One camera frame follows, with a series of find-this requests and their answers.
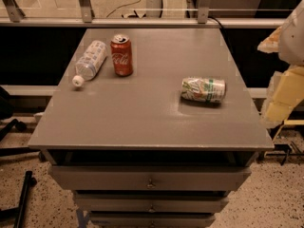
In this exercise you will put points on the bottom grey drawer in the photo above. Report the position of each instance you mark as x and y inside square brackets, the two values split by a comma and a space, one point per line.
[152, 220]

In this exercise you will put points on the middle grey drawer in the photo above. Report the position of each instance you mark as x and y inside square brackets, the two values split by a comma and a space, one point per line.
[150, 203]

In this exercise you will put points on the black metal bar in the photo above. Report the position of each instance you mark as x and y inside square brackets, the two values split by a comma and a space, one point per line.
[18, 213]

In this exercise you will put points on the top grey drawer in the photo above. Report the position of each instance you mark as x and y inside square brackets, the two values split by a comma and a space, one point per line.
[150, 178]

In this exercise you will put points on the clear plastic water bottle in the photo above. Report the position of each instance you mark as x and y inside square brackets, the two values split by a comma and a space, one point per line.
[89, 64]

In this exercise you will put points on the grey drawer cabinet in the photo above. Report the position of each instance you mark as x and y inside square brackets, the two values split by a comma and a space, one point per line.
[142, 119]

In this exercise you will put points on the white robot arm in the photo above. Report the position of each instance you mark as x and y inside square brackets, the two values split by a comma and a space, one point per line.
[291, 39]

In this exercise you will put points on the metal window railing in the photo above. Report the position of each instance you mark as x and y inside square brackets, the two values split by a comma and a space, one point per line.
[232, 14]

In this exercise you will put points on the grey drawer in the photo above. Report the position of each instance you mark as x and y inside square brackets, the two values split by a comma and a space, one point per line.
[150, 203]
[152, 220]
[150, 178]

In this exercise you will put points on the red coca cola can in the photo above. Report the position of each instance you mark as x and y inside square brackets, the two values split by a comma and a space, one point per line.
[121, 54]

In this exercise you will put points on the green white 7up can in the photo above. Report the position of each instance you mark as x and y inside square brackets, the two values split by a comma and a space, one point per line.
[206, 90]

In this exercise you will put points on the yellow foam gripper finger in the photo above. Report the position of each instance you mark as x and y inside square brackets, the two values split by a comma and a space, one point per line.
[270, 44]
[284, 93]

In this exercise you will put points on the yellow metal stand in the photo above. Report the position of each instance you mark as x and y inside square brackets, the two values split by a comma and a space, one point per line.
[287, 139]

